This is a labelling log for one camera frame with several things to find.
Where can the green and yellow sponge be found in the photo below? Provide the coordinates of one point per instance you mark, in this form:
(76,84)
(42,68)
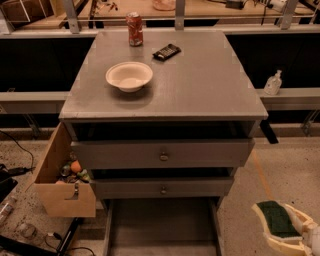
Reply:
(277,219)

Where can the black metal stand base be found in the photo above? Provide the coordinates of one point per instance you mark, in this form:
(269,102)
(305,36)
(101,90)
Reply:
(39,246)

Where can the grey top drawer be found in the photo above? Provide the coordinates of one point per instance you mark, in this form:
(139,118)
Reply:
(163,153)

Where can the black snack bar wrapper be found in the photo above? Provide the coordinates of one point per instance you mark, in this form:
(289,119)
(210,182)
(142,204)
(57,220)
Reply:
(166,52)

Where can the orange fruit in box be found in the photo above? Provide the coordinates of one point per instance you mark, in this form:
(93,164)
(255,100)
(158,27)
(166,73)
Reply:
(75,167)

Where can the cardboard box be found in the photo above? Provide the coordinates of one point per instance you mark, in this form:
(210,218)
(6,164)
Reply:
(61,199)

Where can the grey wooden drawer cabinet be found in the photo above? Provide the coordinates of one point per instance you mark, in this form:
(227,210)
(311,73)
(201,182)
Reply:
(201,93)

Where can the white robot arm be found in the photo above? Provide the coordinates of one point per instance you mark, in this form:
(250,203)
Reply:
(311,240)

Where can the grey open bottom drawer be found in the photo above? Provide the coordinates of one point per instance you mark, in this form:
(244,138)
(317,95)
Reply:
(163,227)

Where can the glass jar on floor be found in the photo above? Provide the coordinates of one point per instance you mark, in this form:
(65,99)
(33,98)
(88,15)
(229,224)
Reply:
(28,231)

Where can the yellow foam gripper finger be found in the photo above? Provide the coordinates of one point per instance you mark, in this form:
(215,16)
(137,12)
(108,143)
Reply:
(300,221)
(292,246)

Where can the clear plastic bottle on floor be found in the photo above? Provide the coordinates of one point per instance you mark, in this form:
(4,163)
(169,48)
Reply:
(7,207)

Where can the grey middle drawer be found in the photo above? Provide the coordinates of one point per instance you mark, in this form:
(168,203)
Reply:
(161,187)

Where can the clear hand sanitizer bottle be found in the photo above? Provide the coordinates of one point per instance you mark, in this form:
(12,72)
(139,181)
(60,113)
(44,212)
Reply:
(273,84)

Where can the white paper bowl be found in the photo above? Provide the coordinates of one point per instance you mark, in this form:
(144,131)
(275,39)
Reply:
(129,76)

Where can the orange soda can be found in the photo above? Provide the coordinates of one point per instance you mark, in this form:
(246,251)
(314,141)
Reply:
(135,29)

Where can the metal can in box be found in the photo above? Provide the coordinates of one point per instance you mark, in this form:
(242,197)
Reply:
(65,171)

